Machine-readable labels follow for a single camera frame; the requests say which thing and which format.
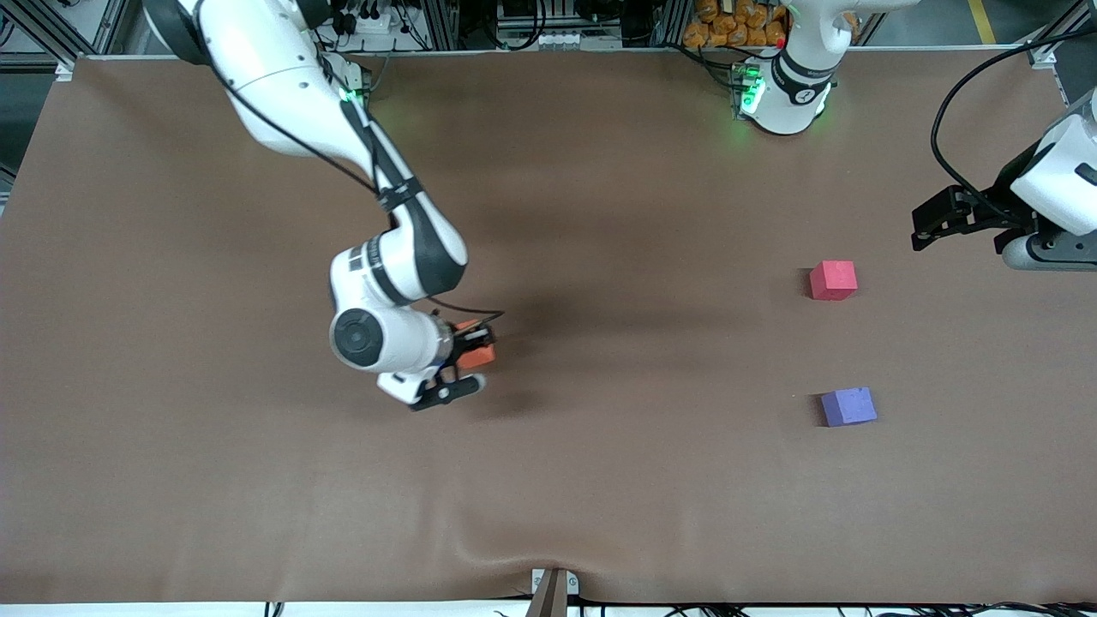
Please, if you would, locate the orange foam block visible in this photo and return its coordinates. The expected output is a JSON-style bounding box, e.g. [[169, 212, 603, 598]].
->
[[456, 319, 498, 371]]

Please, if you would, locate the red foam block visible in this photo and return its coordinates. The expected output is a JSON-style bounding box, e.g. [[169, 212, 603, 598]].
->
[[809, 261, 859, 302]]

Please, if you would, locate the purple foam block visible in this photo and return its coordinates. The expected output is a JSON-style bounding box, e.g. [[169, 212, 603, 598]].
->
[[820, 386, 878, 428]]

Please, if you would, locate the brown table mat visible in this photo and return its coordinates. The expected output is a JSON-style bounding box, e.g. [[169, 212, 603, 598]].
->
[[0, 51, 1097, 605]]

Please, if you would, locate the pile of orange balls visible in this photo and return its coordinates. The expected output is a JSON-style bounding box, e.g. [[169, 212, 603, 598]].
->
[[683, 0, 789, 50]]

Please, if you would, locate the white power strip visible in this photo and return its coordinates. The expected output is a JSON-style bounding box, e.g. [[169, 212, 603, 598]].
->
[[336, 0, 397, 37]]

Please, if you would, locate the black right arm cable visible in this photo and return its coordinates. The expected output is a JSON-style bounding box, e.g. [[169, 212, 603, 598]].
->
[[195, 0, 507, 325]]

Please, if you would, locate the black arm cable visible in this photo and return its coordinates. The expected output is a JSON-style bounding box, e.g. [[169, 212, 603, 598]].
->
[[931, 30, 1097, 215], [195, 0, 507, 325]]

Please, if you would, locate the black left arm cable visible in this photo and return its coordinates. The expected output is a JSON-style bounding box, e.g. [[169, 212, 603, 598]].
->
[[931, 30, 1097, 215]]

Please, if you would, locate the metal table clamp bracket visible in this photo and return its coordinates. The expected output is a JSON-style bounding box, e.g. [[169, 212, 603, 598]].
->
[[530, 567, 581, 617]]

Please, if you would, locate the aluminium frame post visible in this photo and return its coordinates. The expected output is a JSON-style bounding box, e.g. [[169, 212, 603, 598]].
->
[[420, 0, 460, 51]]

